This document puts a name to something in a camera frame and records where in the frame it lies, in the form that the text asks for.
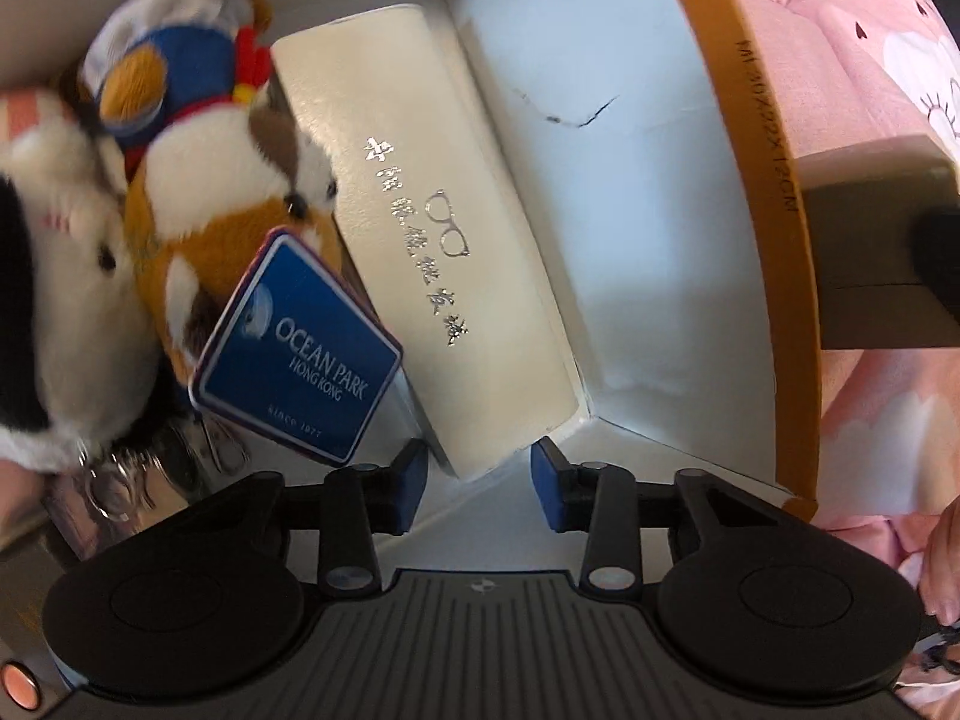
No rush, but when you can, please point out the metal key ring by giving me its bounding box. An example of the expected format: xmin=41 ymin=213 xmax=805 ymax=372
xmin=79 ymin=420 xmax=252 ymax=522

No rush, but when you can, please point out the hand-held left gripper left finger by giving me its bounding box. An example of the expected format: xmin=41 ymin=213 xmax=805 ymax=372
xmin=184 ymin=436 xmax=430 ymax=599

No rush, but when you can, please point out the panda plush toy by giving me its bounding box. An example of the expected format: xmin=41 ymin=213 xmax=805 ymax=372
xmin=0 ymin=86 xmax=170 ymax=473

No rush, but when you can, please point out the pink printed blanket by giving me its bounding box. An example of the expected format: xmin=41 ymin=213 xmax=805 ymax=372
xmin=709 ymin=0 xmax=960 ymax=720

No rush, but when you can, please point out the orange cardboard box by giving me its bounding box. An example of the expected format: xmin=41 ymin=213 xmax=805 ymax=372
xmin=0 ymin=0 xmax=822 ymax=586

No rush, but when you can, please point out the white glasses case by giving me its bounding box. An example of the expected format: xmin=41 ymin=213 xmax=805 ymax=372
xmin=270 ymin=4 xmax=590 ymax=482

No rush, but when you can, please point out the brown plush toy blue outfit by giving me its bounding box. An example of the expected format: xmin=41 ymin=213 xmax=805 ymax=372
xmin=79 ymin=0 xmax=404 ymax=466

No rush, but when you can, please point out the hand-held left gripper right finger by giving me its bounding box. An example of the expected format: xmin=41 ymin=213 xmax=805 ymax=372
xmin=530 ymin=435 xmax=800 ymax=592

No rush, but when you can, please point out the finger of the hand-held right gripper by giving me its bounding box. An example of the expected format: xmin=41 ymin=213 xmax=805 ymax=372
xmin=910 ymin=207 xmax=960 ymax=287

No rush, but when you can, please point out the grey brown box flap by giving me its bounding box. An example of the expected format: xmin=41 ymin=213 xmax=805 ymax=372
xmin=799 ymin=133 xmax=960 ymax=352

